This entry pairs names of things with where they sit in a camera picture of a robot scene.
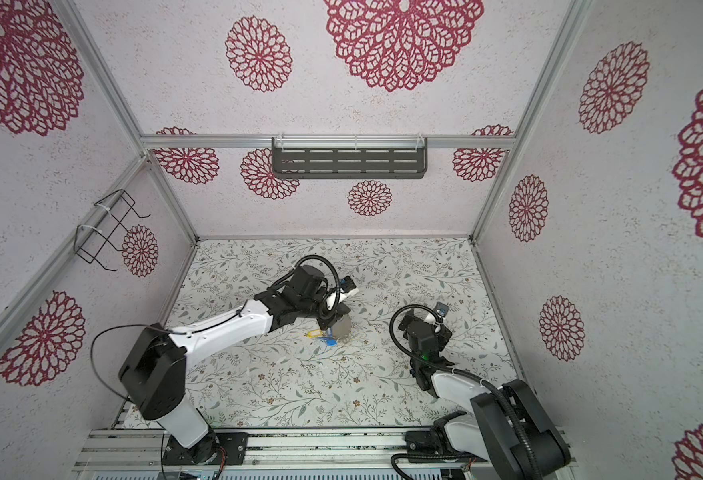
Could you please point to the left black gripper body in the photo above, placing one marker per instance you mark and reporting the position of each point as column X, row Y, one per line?
column 311, row 308

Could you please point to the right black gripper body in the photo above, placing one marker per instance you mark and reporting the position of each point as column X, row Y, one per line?
column 413, row 321

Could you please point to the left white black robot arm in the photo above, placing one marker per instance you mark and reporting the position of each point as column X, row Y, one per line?
column 155, row 370

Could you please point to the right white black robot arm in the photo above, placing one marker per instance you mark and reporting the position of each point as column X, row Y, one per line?
column 505, row 426

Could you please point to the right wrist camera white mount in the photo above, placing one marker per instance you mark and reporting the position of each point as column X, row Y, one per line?
column 440, row 312

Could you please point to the black slotted wall shelf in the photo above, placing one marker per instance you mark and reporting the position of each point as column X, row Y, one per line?
column 302, row 161

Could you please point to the black wire wall rack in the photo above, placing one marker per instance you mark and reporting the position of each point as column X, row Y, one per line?
column 93, row 236

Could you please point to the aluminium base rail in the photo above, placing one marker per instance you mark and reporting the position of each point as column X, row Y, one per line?
column 291, row 448

